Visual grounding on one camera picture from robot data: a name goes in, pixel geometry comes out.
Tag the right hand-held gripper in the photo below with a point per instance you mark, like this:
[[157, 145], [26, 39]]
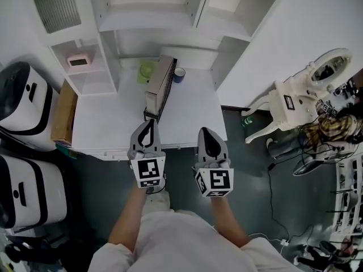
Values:
[[218, 178]]

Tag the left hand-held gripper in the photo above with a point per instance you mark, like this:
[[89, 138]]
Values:
[[148, 170]]

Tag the black perforated file holder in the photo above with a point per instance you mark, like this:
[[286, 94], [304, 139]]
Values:
[[168, 86]]

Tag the tall beige rectangular box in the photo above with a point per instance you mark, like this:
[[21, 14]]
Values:
[[158, 81]]

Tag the person's left forearm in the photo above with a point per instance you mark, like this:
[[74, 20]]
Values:
[[127, 222]]

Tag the person's right forearm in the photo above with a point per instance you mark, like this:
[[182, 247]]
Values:
[[227, 222]]

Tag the brown cardboard box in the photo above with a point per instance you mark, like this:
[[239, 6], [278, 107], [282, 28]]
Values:
[[64, 115]]

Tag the white desk with hutch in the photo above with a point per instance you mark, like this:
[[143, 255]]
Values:
[[113, 123]]

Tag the green bottle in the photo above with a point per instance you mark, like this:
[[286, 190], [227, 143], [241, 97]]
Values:
[[248, 121]]

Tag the green desk fan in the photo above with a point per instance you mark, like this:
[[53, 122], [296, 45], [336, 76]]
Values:
[[146, 72]]

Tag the blue cup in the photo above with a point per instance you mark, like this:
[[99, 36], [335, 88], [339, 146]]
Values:
[[179, 76]]

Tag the person's white shirt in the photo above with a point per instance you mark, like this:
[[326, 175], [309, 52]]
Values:
[[184, 245]]

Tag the pink alarm clock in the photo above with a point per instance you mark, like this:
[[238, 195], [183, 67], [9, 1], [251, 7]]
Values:
[[78, 63]]

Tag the white and black robot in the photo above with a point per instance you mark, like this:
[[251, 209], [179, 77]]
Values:
[[22, 101], [34, 191]]

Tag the black bag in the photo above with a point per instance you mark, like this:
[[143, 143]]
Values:
[[25, 251]]

